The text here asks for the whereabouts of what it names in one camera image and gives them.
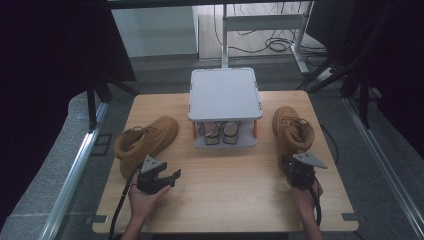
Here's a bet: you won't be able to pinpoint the dark floor plate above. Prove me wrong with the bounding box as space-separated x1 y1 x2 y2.
90 133 113 157

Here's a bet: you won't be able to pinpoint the tan suede boot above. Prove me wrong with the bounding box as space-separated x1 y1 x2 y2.
271 105 316 173
112 115 180 180

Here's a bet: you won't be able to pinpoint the black tripod stand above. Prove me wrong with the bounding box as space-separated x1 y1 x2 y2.
295 54 384 130

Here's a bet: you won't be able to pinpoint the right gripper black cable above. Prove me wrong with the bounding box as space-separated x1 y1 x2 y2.
298 168 323 228

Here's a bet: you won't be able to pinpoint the white power strip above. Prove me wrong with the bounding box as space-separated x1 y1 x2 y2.
316 67 335 83

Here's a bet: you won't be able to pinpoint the person's left hand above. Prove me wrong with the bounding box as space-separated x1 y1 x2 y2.
127 174 173 223

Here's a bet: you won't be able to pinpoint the dark curtain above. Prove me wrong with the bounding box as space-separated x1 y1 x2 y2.
306 0 424 162
0 0 137 232

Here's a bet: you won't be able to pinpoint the white two-tier shoe rack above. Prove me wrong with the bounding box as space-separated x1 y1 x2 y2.
187 67 264 150

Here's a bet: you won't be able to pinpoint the thin black floor cable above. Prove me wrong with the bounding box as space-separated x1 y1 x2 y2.
319 124 340 165

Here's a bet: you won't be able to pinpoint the aluminium rail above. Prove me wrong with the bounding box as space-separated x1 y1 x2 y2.
37 101 110 240
342 96 424 240

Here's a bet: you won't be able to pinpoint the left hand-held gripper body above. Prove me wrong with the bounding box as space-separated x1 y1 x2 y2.
135 154 172 196

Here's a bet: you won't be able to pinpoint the black cables on floor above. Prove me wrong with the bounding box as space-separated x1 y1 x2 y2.
213 2 332 68

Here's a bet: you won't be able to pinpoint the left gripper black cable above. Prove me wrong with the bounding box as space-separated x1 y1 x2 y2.
107 165 144 240

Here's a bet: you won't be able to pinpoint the black metal stand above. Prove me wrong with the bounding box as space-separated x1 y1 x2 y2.
85 75 140 133

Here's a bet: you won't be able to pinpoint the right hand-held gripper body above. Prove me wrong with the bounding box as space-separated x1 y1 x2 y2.
282 151 329 192

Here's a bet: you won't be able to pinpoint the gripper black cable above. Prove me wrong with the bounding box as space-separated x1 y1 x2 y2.
107 165 144 240
298 168 323 228

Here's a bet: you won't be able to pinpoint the person's right hand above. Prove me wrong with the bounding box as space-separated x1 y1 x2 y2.
285 175 325 215

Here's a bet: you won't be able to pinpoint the black silver strap sandal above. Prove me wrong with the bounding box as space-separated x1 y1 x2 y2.
196 121 224 147
222 121 242 146

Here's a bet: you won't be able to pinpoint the white metal desk frame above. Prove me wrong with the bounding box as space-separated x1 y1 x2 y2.
221 1 315 75

